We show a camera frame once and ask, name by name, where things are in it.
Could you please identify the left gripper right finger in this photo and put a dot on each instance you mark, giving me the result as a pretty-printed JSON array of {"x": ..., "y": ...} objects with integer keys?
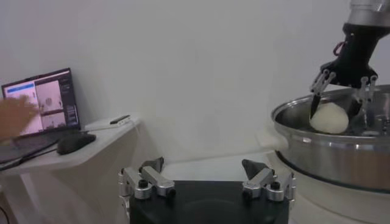
[{"x": 259, "y": 181}]

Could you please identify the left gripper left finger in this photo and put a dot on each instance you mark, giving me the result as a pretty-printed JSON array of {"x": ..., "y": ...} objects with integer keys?
[{"x": 158, "y": 181}]

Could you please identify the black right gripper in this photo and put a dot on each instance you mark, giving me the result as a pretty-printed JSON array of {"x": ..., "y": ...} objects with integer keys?
[{"x": 353, "y": 64}]

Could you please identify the white steamed baozi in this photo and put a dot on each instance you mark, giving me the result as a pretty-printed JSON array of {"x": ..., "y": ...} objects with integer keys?
[{"x": 330, "y": 120}]

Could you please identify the black computer mouse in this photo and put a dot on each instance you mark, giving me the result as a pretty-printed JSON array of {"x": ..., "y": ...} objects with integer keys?
[{"x": 76, "y": 143}]

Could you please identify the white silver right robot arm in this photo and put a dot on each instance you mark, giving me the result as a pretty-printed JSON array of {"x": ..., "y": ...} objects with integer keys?
[{"x": 368, "y": 12}]

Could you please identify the stainless steel steamer basket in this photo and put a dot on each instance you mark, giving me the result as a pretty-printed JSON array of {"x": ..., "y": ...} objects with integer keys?
[{"x": 329, "y": 158}]

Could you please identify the person's hand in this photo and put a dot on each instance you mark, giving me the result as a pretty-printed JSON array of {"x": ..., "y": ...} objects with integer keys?
[{"x": 15, "y": 117}]

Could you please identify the cream electric pot base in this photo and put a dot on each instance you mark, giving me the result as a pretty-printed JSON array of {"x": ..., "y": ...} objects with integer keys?
[{"x": 320, "y": 198}]

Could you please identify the white side table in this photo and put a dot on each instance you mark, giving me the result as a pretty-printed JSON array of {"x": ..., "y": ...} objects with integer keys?
[{"x": 91, "y": 170}]

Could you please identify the small black white device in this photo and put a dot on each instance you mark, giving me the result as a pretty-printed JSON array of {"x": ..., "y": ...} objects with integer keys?
[{"x": 119, "y": 119}]

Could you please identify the flat white box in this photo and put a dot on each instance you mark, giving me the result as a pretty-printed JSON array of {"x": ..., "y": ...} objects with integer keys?
[{"x": 97, "y": 124}]

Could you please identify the black laptop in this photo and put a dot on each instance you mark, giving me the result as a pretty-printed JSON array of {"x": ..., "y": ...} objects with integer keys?
[{"x": 58, "y": 100}]

